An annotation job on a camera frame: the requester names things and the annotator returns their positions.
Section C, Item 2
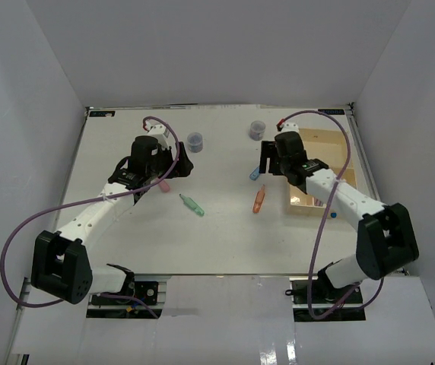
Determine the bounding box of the clear clip jar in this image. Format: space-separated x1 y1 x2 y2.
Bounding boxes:
249 120 266 141
187 132 203 153

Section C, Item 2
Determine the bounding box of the pink highlighter cap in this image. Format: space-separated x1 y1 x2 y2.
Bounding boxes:
158 181 170 193

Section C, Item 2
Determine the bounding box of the blue highlighter cap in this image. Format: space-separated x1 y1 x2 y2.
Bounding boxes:
249 167 260 181

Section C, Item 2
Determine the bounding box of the green highlighter pen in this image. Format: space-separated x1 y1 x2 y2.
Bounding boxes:
179 194 205 217

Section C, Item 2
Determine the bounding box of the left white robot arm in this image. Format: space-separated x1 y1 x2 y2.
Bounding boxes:
30 135 193 304

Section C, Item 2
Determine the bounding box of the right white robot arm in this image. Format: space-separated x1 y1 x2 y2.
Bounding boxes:
259 132 420 303

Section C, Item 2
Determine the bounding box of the wooden compartment box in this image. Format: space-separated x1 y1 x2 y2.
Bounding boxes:
287 129 357 219

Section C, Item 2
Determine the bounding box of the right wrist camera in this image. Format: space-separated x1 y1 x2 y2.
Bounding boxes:
276 120 299 133

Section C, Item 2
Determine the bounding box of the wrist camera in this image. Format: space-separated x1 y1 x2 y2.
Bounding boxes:
146 124 171 150
276 120 299 133

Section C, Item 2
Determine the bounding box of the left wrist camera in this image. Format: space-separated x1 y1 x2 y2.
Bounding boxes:
146 124 171 150

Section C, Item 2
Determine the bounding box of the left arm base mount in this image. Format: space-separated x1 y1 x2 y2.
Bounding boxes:
87 264 162 319

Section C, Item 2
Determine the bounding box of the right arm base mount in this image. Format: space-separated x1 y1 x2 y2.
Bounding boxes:
284 279 366 322

